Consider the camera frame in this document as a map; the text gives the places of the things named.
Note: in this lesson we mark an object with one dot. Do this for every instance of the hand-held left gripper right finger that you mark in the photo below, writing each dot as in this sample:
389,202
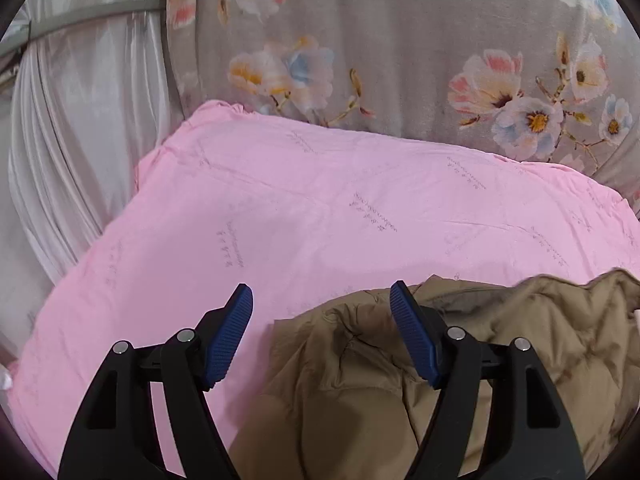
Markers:
412,332

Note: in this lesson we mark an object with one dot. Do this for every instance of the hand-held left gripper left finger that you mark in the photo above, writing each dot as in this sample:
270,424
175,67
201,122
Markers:
227,340

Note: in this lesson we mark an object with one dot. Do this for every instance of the olive quilted jacket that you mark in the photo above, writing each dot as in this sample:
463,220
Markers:
525,360

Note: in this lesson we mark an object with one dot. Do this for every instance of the pink blanket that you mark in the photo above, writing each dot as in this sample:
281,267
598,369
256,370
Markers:
300,220

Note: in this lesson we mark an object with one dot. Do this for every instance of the white curtain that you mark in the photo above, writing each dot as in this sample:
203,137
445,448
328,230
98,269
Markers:
75,125

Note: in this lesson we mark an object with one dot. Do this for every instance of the grey floral bedsheet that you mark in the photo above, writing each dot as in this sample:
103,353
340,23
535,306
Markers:
400,45

